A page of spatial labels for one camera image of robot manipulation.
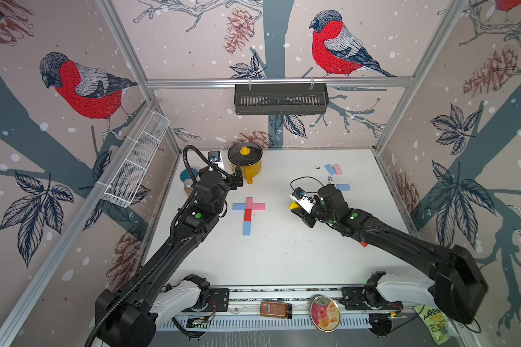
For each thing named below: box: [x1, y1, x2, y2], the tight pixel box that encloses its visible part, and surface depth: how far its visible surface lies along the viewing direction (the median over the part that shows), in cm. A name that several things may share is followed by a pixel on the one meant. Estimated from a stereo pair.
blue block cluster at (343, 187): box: [336, 183, 351, 192], surface depth 108 cm
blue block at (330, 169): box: [324, 164, 337, 176], surface depth 113 cm
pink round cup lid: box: [309, 294, 341, 334], surface depth 70 cm
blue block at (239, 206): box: [232, 203, 247, 211], surface depth 99 cm
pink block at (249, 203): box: [246, 196, 254, 210], surface depth 100 cm
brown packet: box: [259, 300, 294, 320], surface depth 70 cm
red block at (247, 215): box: [243, 208, 253, 222], surface depth 97 cm
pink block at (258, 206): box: [251, 203, 266, 211], surface depth 100 cm
